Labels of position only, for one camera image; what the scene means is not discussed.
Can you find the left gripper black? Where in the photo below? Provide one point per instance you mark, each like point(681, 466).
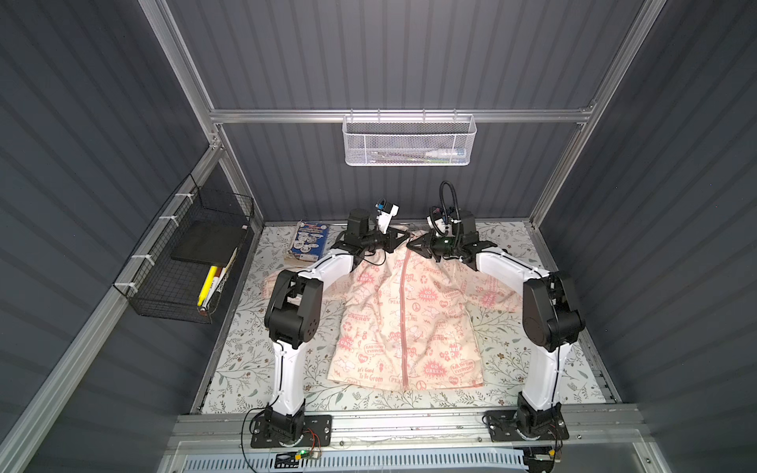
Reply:
point(383, 237)

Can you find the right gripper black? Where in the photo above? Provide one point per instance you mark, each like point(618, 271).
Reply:
point(429, 244)

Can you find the pink patterned hooded jacket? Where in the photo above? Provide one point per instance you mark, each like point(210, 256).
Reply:
point(406, 322)

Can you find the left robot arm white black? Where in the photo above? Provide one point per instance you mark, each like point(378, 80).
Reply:
point(293, 313)

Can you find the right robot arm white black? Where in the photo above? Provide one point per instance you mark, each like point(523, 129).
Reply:
point(551, 315)

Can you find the blue sticker book pack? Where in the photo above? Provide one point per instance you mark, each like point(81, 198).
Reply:
point(309, 242)

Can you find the white tube in mesh basket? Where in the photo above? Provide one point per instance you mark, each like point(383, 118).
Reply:
point(452, 156)

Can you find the yellow highlighter marker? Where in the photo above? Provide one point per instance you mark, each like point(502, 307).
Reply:
point(207, 285)

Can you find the white wire mesh basket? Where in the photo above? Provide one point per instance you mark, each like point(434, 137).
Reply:
point(401, 140)

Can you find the black wire wall basket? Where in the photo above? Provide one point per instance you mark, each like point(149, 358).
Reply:
point(200, 228)

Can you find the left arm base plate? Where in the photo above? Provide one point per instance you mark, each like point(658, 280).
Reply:
point(299, 431)

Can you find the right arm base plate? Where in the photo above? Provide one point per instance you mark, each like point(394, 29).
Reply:
point(521, 424)

